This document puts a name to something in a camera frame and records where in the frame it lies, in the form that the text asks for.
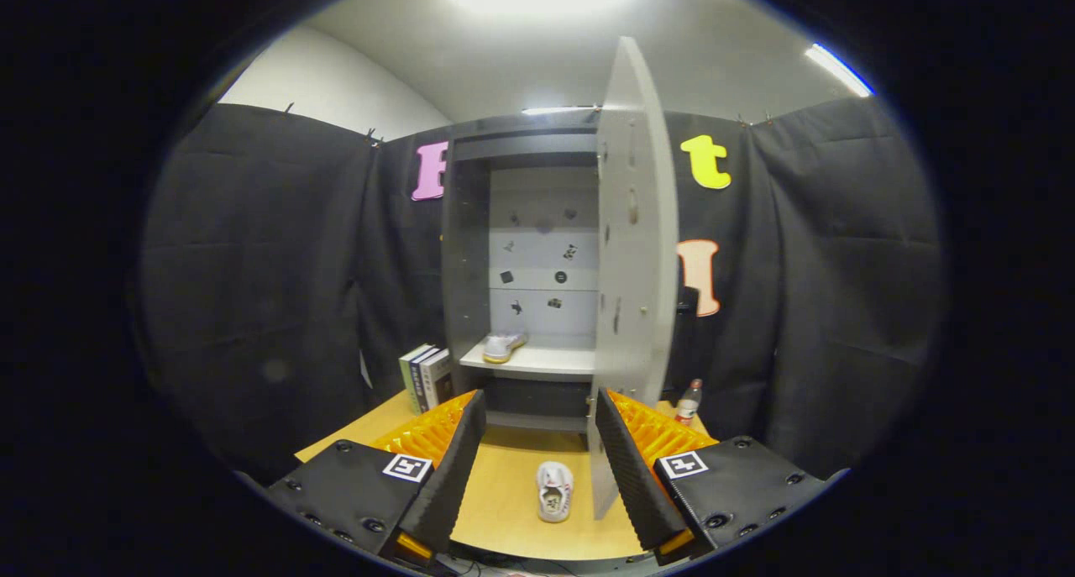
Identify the light grey shoe cabinet door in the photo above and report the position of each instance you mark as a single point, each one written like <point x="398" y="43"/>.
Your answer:
<point x="638" y="266"/>

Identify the white green book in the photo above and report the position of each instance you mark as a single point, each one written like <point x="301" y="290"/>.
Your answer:
<point x="406" y="375"/>

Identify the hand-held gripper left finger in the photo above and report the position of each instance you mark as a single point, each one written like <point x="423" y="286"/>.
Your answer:
<point x="458" y="476"/>

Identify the black backdrop cloth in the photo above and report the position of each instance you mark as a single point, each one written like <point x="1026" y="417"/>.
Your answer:
<point x="252" y="266"/>

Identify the red capped bottle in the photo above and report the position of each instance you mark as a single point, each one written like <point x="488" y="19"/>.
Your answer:
<point x="689" y="405"/>

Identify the narrow ceiling light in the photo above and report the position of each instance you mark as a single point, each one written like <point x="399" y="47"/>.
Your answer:
<point x="838" y="69"/>

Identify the dark grey shoe cabinet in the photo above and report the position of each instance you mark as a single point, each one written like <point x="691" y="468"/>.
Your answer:
<point x="466" y="249"/>

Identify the white shoe red label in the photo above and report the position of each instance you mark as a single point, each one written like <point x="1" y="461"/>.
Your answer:
<point x="554" y="489"/>

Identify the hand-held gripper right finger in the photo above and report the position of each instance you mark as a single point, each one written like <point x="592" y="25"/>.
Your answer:
<point x="634" y="476"/>

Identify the white black book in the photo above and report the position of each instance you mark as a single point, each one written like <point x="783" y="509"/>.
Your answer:
<point x="437" y="380"/>

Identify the thin ceiling light strip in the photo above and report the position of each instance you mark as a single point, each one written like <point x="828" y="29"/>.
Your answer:
<point x="558" y="109"/>

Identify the white shoe striped side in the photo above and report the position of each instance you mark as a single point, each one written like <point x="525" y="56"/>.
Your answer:
<point x="502" y="348"/>

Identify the dark blue book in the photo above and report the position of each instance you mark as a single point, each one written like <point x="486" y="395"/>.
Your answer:
<point x="417" y="380"/>

